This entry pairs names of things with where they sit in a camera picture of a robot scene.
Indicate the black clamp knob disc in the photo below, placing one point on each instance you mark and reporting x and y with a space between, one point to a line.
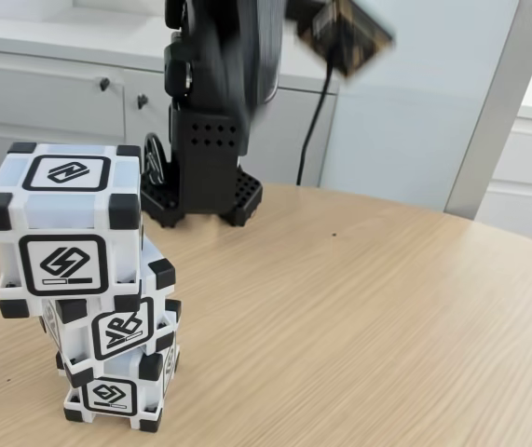
156 160

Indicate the white low cabinet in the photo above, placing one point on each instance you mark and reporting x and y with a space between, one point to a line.
37 93

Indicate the camera module on black mount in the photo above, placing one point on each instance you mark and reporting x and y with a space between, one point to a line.
345 37

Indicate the black cabinet key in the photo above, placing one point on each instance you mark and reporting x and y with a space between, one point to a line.
104 84
142 100

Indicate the white drawer unit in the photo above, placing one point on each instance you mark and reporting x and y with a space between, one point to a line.
526 153

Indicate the white cube crossed-lines symbol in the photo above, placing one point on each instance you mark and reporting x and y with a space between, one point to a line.
121 330

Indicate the grey metal post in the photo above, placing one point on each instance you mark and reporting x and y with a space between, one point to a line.
489 116

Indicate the white cube stacked-squares symbol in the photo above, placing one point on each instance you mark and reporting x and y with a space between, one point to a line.
107 393

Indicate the white cube N-shaped symbol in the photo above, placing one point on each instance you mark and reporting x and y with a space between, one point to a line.
60 209

